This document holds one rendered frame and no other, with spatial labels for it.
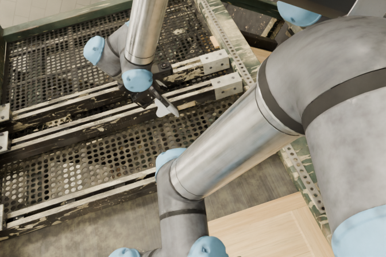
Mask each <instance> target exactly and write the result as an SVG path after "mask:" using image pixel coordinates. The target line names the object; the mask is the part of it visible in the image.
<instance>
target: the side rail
mask: <svg viewBox="0 0 386 257"><path fill-rule="evenodd" d="M132 4H133V0H105V1H101V2H97V3H93V4H90V5H87V6H83V7H79V8H76V9H72V10H69V11H64V12H62V13H58V14H54V15H50V16H47V17H43V18H39V19H37V20H33V21H29V22H25V23H22V24H18V25H14V26H11V27H8V28H4V29H3V37H4V39H5V40H6V43H8V42H12V41H16V40H20V39H22V38H26V37H30V36H34V35H37V34H40V33H44V32H48V31H51V30H55V29H58V28H62V27H65V26H69V25H73V24H77V23H80V22H83V21H87V20H91V19H94V18H98V17H101V16H104V15H108V14H112V13H116V12H118V11H123V10H126V9H130V8H132Z"/></svg>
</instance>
